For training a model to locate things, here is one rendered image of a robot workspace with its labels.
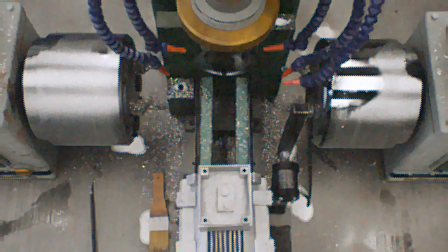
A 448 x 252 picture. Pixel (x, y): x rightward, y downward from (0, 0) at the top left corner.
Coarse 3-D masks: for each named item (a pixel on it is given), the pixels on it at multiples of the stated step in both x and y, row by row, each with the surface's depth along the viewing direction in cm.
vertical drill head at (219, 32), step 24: (192, 0) 85; (216, 0) 81; (240, 0) 81; (264, 0) 85; (192, 24) 85; (216, 24) 84; (240, 24) 84; (264, 24) 86; (216, 48) 86; (240, 48) 86
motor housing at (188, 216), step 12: (264, 180) 106; (252, 192) 103; (252, 204) 102; (180, 216) 104; (192, 216) 102; (252, 216) 101; (264, 216) 102; (180, 228) 104; (192, 228) 101; (252, 228) 101; (264, 228) 102; (180, 240) 102; (192, 240) 100; (204, 240) 98; (216, 240) 96; (228, 240) 97; (240, 240) 98; (252, 240) 100
